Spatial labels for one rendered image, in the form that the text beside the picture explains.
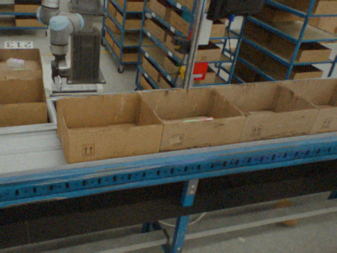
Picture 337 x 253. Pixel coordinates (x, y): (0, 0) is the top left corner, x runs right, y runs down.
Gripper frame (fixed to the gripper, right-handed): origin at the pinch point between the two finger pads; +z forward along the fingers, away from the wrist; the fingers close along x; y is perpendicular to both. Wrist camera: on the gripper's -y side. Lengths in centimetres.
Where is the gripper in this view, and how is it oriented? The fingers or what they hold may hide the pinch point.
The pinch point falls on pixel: (60, 89)
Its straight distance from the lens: 199.4
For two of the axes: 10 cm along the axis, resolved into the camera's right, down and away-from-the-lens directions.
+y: -3.1, -5.1, 8.0
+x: -9.5, 1.0, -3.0
